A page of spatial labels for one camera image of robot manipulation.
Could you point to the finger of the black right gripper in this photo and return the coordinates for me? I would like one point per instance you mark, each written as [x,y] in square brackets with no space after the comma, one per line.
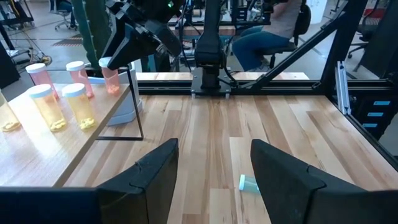
[112,34]
[136,46]

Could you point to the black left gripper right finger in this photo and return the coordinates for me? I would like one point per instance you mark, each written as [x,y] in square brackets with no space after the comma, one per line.
[295,193]

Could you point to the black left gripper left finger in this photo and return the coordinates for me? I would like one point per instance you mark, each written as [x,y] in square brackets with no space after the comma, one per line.
[149,193]

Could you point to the red medicine bottle white cap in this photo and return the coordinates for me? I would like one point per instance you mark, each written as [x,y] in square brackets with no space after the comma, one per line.
[111,81]
[80,79]
[42,79]

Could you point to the teal medicine bottle white cap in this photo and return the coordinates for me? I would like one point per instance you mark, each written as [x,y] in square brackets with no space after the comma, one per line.
[247,184]

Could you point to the yellow medicine bottle white cap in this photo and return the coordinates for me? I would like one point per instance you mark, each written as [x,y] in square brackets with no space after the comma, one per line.
[48,109]
[7,115]
[79,107]

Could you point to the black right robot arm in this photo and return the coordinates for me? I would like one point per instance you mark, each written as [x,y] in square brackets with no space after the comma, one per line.
[210,46]

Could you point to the green cactus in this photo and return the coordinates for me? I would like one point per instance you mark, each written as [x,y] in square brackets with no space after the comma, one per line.
[93,31]

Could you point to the black office chair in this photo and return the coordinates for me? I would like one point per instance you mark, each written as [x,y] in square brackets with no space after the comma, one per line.
[303,18]
[362,37]
[63,20]

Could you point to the person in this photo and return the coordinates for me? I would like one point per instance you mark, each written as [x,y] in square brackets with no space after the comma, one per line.
[66,5]
[258,43]

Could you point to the white hexagonal plant pot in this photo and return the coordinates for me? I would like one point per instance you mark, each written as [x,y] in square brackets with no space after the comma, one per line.
[127,105]

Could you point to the black box blue labels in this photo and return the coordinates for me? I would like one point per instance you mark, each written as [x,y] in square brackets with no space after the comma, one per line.
[360,109]

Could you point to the wooden shelf black metal frame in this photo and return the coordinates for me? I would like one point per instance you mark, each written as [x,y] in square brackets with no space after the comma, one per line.
[46,149]

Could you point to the silver frame bracket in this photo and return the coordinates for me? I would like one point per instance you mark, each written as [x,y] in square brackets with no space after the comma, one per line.
[342,90]

